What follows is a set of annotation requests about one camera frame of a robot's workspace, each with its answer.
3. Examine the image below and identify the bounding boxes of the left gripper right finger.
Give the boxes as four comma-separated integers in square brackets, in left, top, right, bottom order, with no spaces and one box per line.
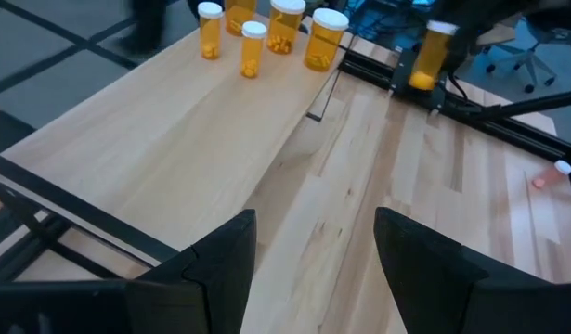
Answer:
[373,206,571,334]

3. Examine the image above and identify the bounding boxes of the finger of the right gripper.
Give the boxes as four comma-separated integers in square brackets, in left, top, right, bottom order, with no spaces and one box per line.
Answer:
[445,32,472,75]

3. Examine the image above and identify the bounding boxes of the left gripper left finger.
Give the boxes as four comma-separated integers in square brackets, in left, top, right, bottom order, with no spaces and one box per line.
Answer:
[0,208,258,334]

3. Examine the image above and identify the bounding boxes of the small orange pill bottle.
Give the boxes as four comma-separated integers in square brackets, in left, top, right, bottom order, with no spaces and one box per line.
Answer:
[240,20,268,79]
[197,1,224,60]
[408,19,459,92]

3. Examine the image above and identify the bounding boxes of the large orange pill bottle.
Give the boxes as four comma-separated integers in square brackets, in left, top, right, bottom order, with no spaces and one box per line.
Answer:
[224,0,258,37]
[304,7,350,73]
[266,0,307,56]

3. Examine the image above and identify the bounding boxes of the small pink pill bottle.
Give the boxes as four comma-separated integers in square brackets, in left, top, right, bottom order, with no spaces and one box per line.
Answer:
[531,160,571,190]

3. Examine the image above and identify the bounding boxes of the grey office chair base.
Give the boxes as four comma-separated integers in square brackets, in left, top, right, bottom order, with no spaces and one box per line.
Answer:
[479,18,571,94]

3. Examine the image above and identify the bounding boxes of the person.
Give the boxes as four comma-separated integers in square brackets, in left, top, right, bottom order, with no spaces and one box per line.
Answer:
[117,0,168,55]

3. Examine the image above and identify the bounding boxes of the black aluminium rig frame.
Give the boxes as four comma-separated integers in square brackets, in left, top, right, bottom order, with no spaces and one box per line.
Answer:
[338,45,571,186]

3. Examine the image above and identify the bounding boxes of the wooden shelf black metal frame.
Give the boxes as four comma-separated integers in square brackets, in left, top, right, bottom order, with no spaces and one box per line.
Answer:
[0,13,346,284]

